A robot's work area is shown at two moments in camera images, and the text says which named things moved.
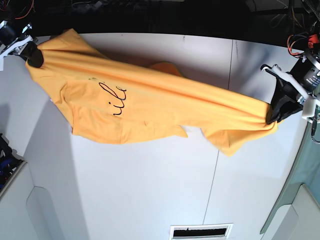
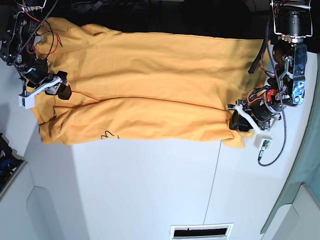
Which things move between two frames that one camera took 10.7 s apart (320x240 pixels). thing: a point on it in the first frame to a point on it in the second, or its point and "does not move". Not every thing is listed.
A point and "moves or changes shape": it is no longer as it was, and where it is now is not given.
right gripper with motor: [304, 76] to [262, 108]
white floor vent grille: [222, 231] does not move
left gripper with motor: [11, 42] to [36, 76]
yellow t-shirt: [106, 101] moves or changes shape
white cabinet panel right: [295, 215] does not move
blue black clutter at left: [9, 164] does not move
